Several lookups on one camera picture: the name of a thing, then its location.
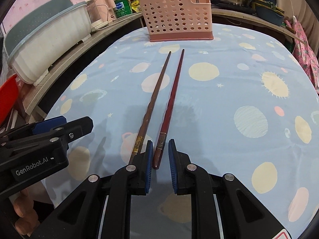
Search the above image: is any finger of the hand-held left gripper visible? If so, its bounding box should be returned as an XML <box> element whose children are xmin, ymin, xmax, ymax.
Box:
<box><xmin>0</xmin><ymin>116</ymin><xmax>94</xmax><ymax>155</ymax></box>
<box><xmin>0</xmin><ymin>116</ymin><xmax>68</xmax><ymax>142</ymax></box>

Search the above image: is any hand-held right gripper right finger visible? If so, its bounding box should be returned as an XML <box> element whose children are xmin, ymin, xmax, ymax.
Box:
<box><xmin>168</xmin><ymin>139</ymin><xmax>287</xmax><ymax>239</ymax></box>

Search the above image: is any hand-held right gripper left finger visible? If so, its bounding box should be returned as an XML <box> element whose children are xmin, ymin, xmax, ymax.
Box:
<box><xmin>32</xmin><ymin>140</ymin><xmax>154</xmax><ymax>239</ymax></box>

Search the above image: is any maroon chopstick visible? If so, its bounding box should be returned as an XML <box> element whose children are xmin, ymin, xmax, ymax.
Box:
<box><xmin>152</xmin><ymin>49</ymin><xmax>185</xmax><ymax>170</ymax></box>

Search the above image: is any brown chopstick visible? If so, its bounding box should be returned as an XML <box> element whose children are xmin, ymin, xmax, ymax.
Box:
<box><xmin>128</xmin><ymin>51</ymin><xmax>172</xmax><ymax>166</ymax></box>

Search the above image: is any pink perforated utensil holder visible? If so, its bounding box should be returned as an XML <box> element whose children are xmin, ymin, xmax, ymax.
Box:
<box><xmin>138</xmin><ymin>0</ymin><xmax>214</xmax><ymax>42</ymax></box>

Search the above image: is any person's left hand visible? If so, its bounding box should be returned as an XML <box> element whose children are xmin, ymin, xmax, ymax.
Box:
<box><xmin>14</xmin><ymin>182</ymin><xmax>54</xmax><ymax>233</ymax></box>

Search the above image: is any wooden counter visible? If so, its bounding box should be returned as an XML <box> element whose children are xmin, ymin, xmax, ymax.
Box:
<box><xmin>24</xmin><ymin>7</ymin><xmax>307</xmax><ymax>116</ymax></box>

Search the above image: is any red plastic board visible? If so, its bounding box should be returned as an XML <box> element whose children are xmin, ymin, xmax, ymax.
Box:
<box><xmin>0</xmin><ymin>76</ymin><xmax>18</xmax><ymax>126</ymax></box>

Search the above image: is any blue planet print tablecloth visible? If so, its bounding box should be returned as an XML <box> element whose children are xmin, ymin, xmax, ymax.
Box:
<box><xmin>41</xmin><ymin>22</ymin><xmax>319</xmax><ymax>239</ymax></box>

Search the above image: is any pink plastic appliance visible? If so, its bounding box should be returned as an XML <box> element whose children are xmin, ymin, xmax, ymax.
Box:
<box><xmin>87</xmin><ymin>0</ymin><xmax>116</xmax><ymax>29</ymax></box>

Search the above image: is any green can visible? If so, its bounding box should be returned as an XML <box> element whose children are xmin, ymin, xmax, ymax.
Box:
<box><xmin>114</xmin><ymin>0</ymin><xmax>133</xmax><ymax>18</ymax></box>

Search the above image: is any pink floral cloth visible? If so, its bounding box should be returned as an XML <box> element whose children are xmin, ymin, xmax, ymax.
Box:
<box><xmin>284</xmin><ymin>16</ymin><xmax>319</xmax><ymax>94</ymax></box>

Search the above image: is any blue basin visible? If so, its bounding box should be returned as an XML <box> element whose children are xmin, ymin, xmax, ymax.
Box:
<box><xmin>254</xmin><ymin>1</ymin><xmax>285</xmax><ymax>26</ymax></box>

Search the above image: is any white cable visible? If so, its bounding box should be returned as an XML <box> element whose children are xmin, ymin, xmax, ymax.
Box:
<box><xmin>90</xmin><ymin>4</ymin><xmax>120</xmax><ymax>33</ymax></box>

